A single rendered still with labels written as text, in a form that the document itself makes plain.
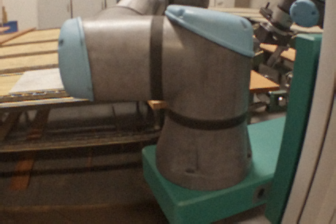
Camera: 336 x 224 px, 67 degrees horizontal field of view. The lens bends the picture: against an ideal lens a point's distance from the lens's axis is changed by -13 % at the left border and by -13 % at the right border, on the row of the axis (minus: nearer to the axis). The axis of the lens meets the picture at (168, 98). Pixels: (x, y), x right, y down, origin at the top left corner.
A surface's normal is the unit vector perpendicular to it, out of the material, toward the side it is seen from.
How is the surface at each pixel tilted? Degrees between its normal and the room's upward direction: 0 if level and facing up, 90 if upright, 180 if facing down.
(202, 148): 72
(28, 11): 88
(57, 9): 90
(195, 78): 98
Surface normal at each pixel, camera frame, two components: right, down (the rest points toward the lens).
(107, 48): -0.04, -0.06
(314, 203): -0.93, 0.13
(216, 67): 0.04, 0.37
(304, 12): -0.70, 0.26
